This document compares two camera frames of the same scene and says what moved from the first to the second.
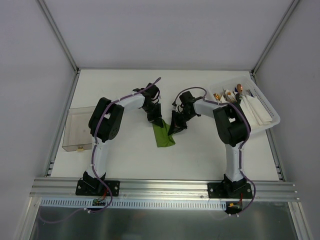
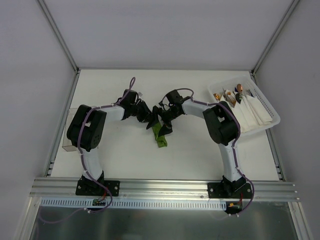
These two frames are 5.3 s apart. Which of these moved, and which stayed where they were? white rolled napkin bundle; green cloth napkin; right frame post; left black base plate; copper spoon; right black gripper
Moved: green cloth napkin; right black gripper
Stayed: white rolled napkin bundle; right frame post; copper spoon; left black base plate
